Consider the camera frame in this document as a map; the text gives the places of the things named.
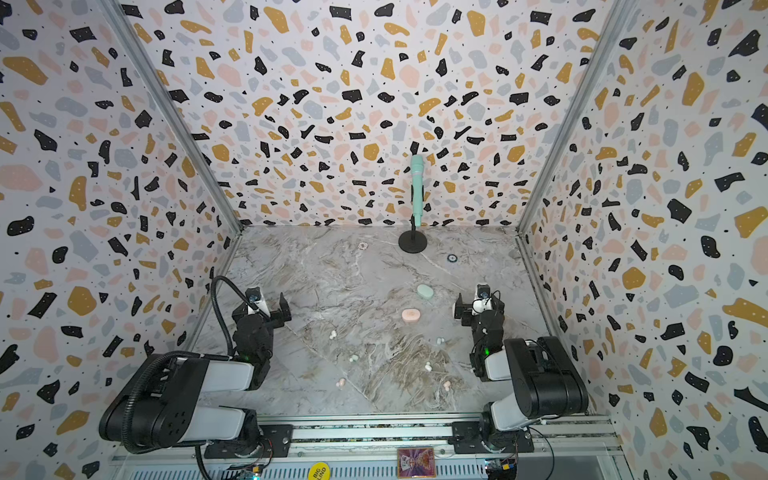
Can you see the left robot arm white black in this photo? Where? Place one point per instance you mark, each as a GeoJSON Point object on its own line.
{"type": "Point", "coordinates": [161, 408]}

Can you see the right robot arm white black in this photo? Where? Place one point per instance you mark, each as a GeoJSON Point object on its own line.
{"type": "Point", "coordinates": [544, 383]}

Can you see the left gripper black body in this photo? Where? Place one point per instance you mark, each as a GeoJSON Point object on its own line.
{"type": "Point", "coordinates": [264, 315]}

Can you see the yellow round sticker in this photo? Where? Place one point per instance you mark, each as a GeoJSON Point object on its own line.
{"type": "Point", "coordinates": [319, 471]}

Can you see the pink square tag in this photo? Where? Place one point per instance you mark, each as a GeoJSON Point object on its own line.
{"type": "Point", "coordinates": [416, 463]}

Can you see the pink white earbud case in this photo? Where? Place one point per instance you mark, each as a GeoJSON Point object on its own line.
{"type": "Point", "coordinates": [410, 315]}

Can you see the black microphone stand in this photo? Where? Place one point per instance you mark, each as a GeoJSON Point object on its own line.
{"type": "Point", "coordinates": [414, 241]}

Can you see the mint green earbud case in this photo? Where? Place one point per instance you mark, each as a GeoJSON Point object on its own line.
{"type": "Point", "coordinates": [425, 291]}

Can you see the mint green microphone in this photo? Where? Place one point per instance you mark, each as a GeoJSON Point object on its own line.
{"type": "Point", "coordinates": [417, 189]}

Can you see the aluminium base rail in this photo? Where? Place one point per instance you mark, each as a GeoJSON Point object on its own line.
{"type": "Point", "coordinates": [365, 447]}

